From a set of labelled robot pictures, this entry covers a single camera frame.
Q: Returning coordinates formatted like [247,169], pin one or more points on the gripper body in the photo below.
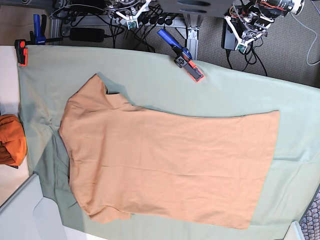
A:
[132,13]
[249,28]

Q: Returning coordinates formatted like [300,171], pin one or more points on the light orange T-shirt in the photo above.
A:
[125,160]

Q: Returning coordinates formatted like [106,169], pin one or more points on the black power adapter left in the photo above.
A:
[228,40]

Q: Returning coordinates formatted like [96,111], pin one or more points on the blue clamp at middle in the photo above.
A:
[183,57]

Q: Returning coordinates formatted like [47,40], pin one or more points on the blue clamp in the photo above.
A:
[37,37]
[183,57]

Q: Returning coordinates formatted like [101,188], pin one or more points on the green table cloth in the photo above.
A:
[54,73]

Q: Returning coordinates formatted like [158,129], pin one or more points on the blue clamp at left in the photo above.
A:
[37,37]

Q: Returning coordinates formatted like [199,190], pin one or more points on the dark orange cloth pile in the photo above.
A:
[13,144]

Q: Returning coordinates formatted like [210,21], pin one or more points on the grey plastic bin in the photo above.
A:
[28,215]

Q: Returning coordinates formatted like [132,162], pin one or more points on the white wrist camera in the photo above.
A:
[132,24]
[242,47]

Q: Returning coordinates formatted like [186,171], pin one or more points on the black power brick on frame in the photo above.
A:
[94,35]

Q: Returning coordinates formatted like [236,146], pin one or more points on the aluminium frame post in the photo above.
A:
[193,24]

